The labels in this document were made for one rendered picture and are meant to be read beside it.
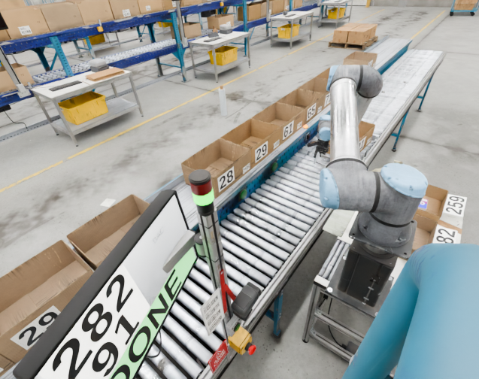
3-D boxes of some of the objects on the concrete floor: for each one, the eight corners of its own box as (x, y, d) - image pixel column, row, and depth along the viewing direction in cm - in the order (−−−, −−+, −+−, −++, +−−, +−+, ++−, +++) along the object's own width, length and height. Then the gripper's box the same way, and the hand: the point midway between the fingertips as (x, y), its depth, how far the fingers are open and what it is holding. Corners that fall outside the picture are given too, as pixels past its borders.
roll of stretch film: (224, 112, 487) (221, 84, 455) (228, 113, 481) (225, 85, 449) (219, 114, 480) (216, 86, 449) (224, 116, 475) (221, 87, 443)
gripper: (324, 144, 193) (320, 168, 206) (334, 134, 202) (329, 158, 216) (313, 140, 197) (310, 165, 210) (322, 131, 207) (319, 154, 220)
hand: (316, 159), depth 214 cm, fingers open, 10 cm apart
